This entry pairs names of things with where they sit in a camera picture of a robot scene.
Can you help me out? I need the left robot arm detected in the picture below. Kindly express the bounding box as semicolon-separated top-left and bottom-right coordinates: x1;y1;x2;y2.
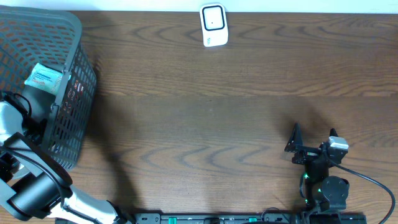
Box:
1;91;136;223

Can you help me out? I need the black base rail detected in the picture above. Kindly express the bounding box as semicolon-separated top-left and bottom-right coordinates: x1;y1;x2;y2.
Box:
133;211;367;224

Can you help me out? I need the grey plastic mesh basket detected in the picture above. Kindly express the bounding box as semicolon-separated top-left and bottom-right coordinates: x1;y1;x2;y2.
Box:
1;6;97;170

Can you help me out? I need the white teal wipes packet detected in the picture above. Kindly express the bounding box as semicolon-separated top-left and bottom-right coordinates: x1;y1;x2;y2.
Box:
24;63;63;96

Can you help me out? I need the red chocolate bar wrapper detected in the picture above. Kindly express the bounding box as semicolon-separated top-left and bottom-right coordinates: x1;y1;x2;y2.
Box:
63;80;84;116

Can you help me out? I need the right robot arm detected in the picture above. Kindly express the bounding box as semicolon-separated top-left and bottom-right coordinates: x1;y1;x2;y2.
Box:
284;123;349;223

